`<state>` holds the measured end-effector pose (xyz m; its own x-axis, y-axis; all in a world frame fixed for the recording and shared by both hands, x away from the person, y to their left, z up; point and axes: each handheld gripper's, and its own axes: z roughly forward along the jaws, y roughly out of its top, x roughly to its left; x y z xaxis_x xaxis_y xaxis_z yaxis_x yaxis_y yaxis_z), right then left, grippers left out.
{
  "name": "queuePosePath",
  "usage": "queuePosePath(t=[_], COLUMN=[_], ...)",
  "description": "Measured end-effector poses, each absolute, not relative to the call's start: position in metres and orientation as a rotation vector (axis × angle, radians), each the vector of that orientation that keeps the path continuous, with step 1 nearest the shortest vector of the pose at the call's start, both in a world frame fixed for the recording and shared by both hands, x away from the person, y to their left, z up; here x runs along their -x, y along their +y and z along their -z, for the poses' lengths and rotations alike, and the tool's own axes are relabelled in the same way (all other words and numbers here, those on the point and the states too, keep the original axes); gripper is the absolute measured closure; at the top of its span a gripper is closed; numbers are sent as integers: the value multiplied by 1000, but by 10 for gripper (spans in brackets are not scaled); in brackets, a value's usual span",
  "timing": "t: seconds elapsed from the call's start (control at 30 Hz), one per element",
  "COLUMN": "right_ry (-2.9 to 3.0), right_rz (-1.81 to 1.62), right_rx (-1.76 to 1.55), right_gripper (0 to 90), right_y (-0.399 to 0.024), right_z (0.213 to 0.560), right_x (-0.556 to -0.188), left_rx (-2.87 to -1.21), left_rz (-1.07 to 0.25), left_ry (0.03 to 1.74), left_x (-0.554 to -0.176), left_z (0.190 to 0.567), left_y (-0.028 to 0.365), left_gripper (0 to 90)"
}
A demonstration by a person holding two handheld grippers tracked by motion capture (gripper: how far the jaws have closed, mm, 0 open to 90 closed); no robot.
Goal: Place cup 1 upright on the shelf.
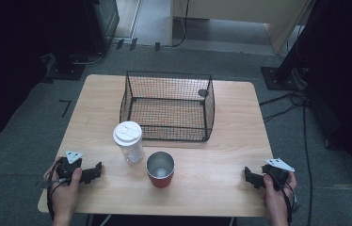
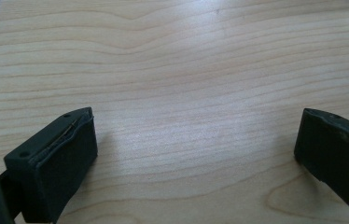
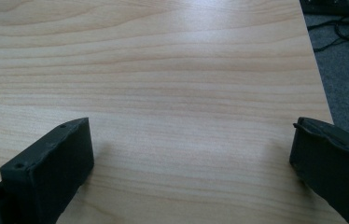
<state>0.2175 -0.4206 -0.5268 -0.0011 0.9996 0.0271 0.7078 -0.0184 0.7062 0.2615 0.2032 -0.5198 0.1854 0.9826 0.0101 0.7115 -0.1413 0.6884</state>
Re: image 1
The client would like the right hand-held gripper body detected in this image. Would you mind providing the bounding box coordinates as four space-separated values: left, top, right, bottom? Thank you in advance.
261 157 296 191

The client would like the grey floor cable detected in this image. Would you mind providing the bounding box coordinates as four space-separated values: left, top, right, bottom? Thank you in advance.
70 49 108 66

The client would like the clear bottle with white lid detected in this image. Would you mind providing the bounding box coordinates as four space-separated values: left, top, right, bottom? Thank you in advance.
112 121 146 165

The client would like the beige wooden furniture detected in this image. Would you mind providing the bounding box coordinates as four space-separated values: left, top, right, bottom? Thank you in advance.
168 0 318 56

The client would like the right hand-held gripper cable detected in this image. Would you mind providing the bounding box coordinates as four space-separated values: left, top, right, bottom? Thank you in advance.
266 172 302 226

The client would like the black curtain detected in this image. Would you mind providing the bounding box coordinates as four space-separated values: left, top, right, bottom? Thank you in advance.
276 0 352 189
0 0 95 149

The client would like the dark equipment case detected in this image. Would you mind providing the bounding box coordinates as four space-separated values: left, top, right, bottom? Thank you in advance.
84 0 120 55

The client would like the person's left hand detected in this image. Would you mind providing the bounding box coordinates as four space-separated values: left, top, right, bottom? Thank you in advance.
43 158 83 218

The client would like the black stand base plate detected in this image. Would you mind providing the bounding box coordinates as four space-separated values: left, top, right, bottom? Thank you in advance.
261 66 304 92
40 53 87 84

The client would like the person's right hand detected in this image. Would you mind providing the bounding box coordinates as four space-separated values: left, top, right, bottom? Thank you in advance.
262 171 298 220

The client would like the black hanging cable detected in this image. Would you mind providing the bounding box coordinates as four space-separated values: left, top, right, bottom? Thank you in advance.
161 0 191 49

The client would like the left hand-held gripper cable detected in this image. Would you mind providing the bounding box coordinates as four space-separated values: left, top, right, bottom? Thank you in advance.
42 157 72 220

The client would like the red cup with steel inside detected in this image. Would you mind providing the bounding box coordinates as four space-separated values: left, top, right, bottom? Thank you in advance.
145 151 176 189

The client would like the hand-held gripper cable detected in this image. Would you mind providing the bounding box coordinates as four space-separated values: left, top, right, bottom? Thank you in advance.
266 172 302 226
42 157 72 220

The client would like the long black floor cable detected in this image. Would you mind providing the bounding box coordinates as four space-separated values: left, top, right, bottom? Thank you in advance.
301 102 314 226

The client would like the black wire mesh basket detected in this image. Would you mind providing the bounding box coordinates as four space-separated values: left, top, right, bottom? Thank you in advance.
119 70 216 143

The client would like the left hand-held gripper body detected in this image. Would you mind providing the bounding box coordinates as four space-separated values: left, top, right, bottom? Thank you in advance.
56 150 84 181

